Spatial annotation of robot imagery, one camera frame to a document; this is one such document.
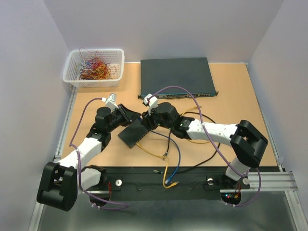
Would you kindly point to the large rack network switch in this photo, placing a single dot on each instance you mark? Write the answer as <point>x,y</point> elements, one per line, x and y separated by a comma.
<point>193,74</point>

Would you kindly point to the white plastic basket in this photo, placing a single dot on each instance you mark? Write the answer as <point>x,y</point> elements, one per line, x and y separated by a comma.
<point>94,68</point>

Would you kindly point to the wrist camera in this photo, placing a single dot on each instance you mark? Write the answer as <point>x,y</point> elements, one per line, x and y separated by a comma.
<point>110,101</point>
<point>150,101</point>

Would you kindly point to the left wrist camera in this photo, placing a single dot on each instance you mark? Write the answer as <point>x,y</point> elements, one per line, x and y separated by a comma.
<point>110,101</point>

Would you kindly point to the aluminium rail frame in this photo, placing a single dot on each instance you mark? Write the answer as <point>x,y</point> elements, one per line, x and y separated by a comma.
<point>155,156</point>

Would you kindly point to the small black network switch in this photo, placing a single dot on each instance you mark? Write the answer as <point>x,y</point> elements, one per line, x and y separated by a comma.
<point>133,133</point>

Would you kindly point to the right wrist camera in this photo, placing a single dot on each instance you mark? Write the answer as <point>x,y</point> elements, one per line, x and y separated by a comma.
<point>150,101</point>

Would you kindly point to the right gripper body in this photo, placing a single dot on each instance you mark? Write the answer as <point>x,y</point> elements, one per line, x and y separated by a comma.
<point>155,119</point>

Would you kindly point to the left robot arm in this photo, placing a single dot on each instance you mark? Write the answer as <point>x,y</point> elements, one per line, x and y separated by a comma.
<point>63,181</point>

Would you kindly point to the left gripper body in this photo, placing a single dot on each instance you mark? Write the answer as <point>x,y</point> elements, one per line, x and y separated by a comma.
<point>118,119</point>

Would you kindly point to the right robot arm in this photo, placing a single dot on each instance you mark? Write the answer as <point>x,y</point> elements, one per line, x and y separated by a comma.
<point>247,142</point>

